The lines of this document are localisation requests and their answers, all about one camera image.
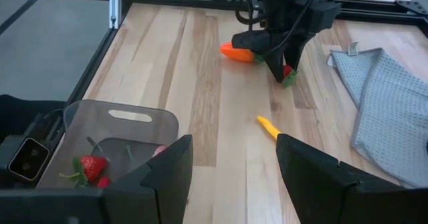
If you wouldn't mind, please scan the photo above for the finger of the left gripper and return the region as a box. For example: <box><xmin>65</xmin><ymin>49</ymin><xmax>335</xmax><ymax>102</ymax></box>
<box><xmin>284</xmin><ymin>33</ymin><xmax>315</xmax><ymax>70</ymax></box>
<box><xmin>263</xmin><ymin>46</ymin><xmax>287</xmax><ymax>84</ymax></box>

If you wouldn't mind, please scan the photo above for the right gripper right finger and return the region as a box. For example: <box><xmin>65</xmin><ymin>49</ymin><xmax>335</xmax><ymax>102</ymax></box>
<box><xmin>276</xmin><ymin>133</ymin><xmax>367</xmax><ymax>224</ymax></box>

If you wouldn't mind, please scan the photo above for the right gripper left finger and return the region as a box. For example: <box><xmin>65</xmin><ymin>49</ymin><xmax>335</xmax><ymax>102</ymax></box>
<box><xmin>102</xmin><ymin>134</ymin><xmax>195</xmax><ymax>224</ymax></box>

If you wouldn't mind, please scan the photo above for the red toy strawberry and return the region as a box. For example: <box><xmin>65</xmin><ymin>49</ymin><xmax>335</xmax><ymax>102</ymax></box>
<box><xmin>282</xmin><ymin>64</ymin><xmax>298</xmax><ymax>88</ymax></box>

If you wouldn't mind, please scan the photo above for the small pink toy fruit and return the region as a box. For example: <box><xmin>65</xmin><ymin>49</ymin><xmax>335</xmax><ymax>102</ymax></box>
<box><xmin>152</xmin><ymin>144</ymin><xmax>167</xmax><ymax>158</ymax></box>

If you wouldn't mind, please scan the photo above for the orange toy carrot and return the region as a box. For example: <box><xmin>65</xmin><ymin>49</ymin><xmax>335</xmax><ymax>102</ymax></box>
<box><xmin>219</xmin><ymin>41</ymin><xmax>265</xmax><ymax>64</ymax></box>

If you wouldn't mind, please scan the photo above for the small red toy fruit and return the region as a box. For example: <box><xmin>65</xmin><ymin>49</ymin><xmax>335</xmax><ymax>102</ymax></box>
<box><xmin>96</xmin><ymin>176</ymin><xmax>112</xmax><ymax>189</ymax></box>

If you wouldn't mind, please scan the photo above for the red strawberry with long stem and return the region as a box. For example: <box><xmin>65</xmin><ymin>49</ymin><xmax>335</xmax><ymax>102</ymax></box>
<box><xmin>58</xmin><ymin>154</ymin><xmax>110</xmax><ymax>189</ymax></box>

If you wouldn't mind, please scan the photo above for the clear plastic tupperware container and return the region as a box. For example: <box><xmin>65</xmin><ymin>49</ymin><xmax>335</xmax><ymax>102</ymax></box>
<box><xmin>35</xmin><ymin>98</ymin><xmax>180</xmax><ymax>189</ymax></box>

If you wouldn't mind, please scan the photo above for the grey waffle cloth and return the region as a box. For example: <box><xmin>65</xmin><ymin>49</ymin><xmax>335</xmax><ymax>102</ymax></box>
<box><xmin>326</xmin><ymin>42</ymin><xmax>428</xmax><ymax>189</ymax></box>

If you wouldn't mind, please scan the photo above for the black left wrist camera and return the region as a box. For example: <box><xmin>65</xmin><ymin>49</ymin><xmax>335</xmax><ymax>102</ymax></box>
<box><xmin>300</xmin><ymin>0</ymin><xmax>342</xmax><ymax>34</ymax></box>

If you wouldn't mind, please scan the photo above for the black stereo camera box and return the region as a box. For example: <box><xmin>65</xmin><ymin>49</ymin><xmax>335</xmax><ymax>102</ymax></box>
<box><xmin>7</xmin><ymin>136</ymin><xmax>51</xmax><ymax>182</ymax></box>

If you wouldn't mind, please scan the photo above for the silver aluminium post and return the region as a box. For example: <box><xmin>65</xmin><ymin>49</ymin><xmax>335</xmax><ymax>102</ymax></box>
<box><xmin>108</xmin><ymin>0</ymin><xmax>122</xmax><ymax>29</ymax></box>

